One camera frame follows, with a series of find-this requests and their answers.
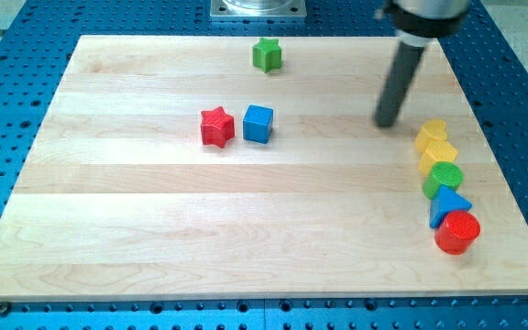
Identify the red star block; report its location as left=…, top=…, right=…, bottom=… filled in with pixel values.
left=200, top=106, right=235, bottom=149

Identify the green cylinder block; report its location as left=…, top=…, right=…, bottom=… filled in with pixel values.
left=422, top=161, right=464, bottom=200

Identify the yellow hexagon block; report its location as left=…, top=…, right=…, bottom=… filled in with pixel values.
left=418, top=140, right=458, bottom=176

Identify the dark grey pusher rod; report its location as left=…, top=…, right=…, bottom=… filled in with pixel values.
left=373, top=41, right=425, bottom=127

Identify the blue cube block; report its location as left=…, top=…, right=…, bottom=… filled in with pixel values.
left=243, top=104, right=273, bottom=144

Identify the blue triangle block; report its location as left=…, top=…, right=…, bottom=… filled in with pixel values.
left=429, top=185, right=472, bottom=229

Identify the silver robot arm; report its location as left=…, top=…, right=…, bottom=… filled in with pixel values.
left=374, top=0, right=470, bottom=127

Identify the green star block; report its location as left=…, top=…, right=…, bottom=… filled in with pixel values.
left=252, top=38, right=282, bottom=72

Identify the yellow heart block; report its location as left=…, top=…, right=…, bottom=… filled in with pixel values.
left=414, top=118, right=447, bottom=153

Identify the light wooden board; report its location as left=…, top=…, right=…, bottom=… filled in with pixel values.
left=0, top=35, right=528, bottom=302

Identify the red cylinder block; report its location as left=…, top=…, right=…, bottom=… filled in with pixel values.
left=434, top=211, right=480, bottom=255

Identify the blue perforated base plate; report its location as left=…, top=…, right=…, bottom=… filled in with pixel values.
left=0, top=0, right=528, bottom=330

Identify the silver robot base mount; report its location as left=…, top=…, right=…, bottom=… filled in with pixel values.
left=210, top=0, right=307, bottom=19

